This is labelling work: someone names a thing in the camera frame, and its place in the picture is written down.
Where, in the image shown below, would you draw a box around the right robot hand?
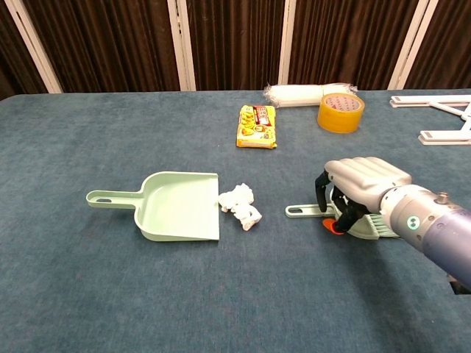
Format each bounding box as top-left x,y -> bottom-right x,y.
314,157 -> 413,236

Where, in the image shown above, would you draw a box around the mint green hand broom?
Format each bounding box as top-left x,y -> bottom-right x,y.
285,185 -> 400,241

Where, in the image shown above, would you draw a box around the white paper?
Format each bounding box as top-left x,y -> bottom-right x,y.
217,182 -> 263,232

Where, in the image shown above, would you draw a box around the mint green plastic dustpan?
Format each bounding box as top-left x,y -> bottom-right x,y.
85,171 -> 221,244

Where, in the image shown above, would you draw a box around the yellow packing tape roll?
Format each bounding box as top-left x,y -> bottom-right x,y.
316,92 -> 366,135

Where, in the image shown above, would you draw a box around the white folding stand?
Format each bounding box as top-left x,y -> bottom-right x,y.
389,94 -> 471,146

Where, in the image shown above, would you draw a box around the white plastic cups pack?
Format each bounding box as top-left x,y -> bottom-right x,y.
263,82 -> 359,110

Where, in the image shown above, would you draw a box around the yellow snack packet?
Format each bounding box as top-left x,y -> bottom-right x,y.
235,104 -> 278,150

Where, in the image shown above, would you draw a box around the dark brown curtain panel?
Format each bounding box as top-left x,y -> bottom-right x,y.
185,0 -> 286,92
0,0 -> 49,101
403,0 -> 471,90
22,0 -> 182,93
288,0 -> 421,91

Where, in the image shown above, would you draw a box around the blue felt table cover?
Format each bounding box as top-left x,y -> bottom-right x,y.
0,88 -> 471,353

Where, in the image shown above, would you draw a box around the white partition frame post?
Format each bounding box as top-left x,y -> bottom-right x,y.
4,0 -> 64,94
166,0 -> 196,92
387,0 -> 439,90
277,0 -> 297,86

